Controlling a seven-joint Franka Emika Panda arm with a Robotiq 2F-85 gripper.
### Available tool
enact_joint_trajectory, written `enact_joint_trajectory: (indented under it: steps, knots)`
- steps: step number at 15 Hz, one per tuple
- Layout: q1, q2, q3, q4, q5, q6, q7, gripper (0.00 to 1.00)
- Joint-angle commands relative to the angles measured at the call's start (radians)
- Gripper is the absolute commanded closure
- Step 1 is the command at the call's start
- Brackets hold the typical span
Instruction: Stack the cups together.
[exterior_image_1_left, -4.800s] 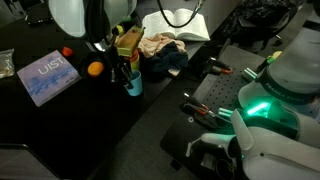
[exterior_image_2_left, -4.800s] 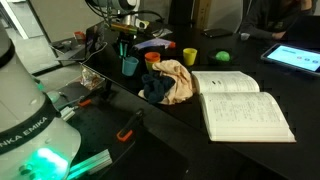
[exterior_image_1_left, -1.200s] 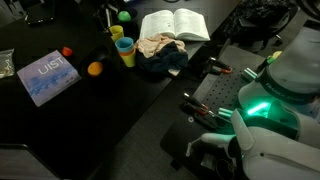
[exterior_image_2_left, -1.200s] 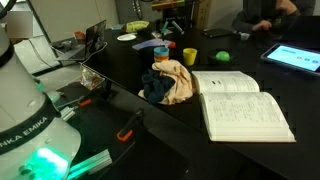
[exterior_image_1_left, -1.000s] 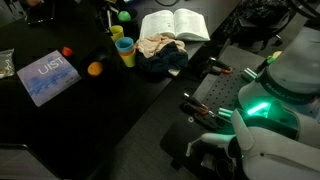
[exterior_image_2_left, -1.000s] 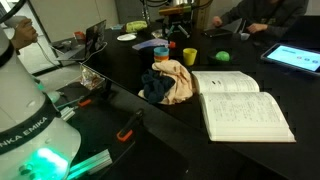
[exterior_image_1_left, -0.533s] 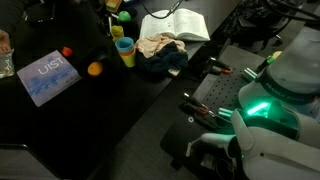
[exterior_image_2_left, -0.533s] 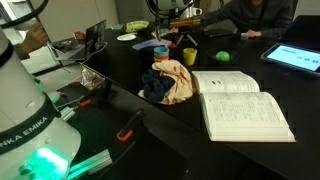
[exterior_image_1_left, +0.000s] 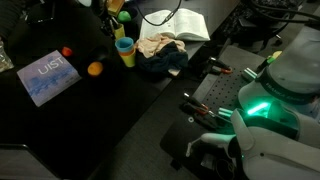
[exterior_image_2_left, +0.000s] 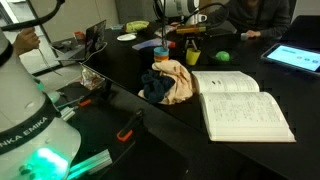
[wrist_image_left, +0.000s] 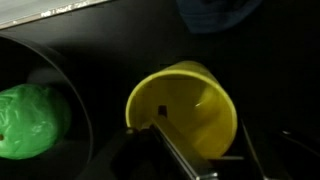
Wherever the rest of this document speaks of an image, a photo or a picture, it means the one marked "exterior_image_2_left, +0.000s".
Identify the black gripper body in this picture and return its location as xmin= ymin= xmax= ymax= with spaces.
xmin=183 ymin=33 xmax=200 ymax=43

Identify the tall yellow plastic cup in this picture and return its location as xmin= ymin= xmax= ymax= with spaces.
xmin=185 ymin=47 xmax=202 ymax=67

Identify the clear plastic bag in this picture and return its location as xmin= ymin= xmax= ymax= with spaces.
xmin=153 ymin=26 xmax=176 ymax=38

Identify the blue plastic cup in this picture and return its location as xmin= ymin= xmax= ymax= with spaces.
xmin=153 ymin=46 xmax=170 ymax=57

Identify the seated person left hand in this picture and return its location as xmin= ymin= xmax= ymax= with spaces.
xmin=244 ymin=29 xmax=262 ymax=39

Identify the standing person hand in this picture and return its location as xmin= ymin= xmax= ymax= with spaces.
xmin=12 ymin=27 xmax=41 ymax=56

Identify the green ball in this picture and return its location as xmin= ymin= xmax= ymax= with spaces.
xmin=214 ymin=50 xmax=231 ymax=62

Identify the beige crumpled cloth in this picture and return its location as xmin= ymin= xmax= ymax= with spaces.
xmin=138 ymin=59 xmax=196 ymax=106

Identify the black bowl with green ball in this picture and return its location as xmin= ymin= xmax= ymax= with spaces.
xmin=207 ymin=48 xmax=238 ymax=65

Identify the purple UIST book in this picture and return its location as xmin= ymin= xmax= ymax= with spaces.
xmin=131 ymin=38 xmax=164 ymax=51

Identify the dark blue crumpled cloth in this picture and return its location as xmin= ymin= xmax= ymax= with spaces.
xmin=140 ymin=73 xmax=176 ymax=104

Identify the white round plate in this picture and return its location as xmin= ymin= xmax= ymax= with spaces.
xmin=116 ymin=33 xmax=138 ymax=42

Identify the person in dark sweater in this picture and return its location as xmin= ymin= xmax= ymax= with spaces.
xmin=179 ymin=0 xmax=292 ymax=39

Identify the open white book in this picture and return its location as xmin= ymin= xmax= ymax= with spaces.
xmin=191 ymin=70 xmax=297 ymax=144

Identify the grey laptop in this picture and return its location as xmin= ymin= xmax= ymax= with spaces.
xmin=55 ymin=19 xmax=108 ymax=63

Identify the tablet with lit screen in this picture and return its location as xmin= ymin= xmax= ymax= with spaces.
xmin=260 ymin=42 xmax=320 ymax=76

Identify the crumpled shiny foil bag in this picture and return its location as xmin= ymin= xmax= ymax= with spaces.
xmin=79 ymin=66 xmax=106 ymax=91

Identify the orange jar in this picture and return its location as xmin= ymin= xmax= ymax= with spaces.
xmin=73 ymin=31 xmax=86 ymax=43

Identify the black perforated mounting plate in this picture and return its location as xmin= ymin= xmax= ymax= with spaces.
xmin=54 ymin=81 xmax=189 ymax=180

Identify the short aluminium extrusion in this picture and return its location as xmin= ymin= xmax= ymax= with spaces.
xmin=59 ymin=105 xmax=76 ymax=122

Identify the long aluminium extrusion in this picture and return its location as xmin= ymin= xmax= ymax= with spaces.
xmin=66 ymin=148 xmax=113 ymax=180

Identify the white laptop cable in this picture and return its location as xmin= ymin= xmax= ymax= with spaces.
xmin=80 ymin=41 xmax=109 ymax=66

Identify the black clamp orange handle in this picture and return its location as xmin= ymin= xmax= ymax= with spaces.
xmin=116 ymin=108 xmax=145 ymax=143

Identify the black clamp red handle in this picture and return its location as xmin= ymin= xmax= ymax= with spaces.
xmin=56 ymin=94 xmax=94 ymax=110

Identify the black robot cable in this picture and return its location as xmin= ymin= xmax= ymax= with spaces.
xmin=0 ymin=0 xmax=66 ymax=33

